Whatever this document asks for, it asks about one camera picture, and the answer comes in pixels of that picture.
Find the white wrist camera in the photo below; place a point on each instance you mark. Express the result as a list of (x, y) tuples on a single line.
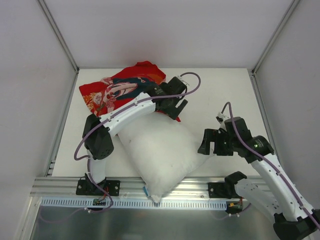
[(183, 80), (221, 117)]

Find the white pillow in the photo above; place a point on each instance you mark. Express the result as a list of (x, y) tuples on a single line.
[(159, 146)]

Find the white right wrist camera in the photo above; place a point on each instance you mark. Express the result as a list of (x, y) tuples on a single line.
[(221, 117)]

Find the left aluminium frame post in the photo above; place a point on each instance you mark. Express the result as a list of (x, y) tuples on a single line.
[(60, 38)]

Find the aluminium frame post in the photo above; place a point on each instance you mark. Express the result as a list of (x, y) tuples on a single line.
[(276, 34), (60, 38)]

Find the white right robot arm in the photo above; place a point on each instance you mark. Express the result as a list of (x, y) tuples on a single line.
[(292, 217)]

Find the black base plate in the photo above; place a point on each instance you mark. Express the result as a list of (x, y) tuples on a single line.
[(86, 188), (217, 190)]

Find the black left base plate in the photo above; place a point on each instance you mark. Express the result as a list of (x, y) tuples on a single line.
[(86, 188)]

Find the white slotted cable duct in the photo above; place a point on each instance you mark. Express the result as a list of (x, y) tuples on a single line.
[(212, 205)]

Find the right aluminium frame post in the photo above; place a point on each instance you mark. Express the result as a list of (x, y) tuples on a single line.
[(276, 34)]

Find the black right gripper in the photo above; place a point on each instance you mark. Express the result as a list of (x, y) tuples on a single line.
[(215, 143)]

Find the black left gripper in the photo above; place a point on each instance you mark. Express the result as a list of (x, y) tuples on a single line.
[(173, 107)]

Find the red cartoon pillowcase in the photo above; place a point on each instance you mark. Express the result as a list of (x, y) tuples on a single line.
[(110, 93)]

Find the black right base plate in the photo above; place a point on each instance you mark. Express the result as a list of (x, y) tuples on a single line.
[(217, 190)]

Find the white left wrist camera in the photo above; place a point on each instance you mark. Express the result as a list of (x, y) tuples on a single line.
[(183, 80)]

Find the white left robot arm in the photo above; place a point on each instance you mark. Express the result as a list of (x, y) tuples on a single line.
[(99, 131)]

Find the aluminium mounting rail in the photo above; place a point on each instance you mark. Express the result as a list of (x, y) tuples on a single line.
[(189, 188)]

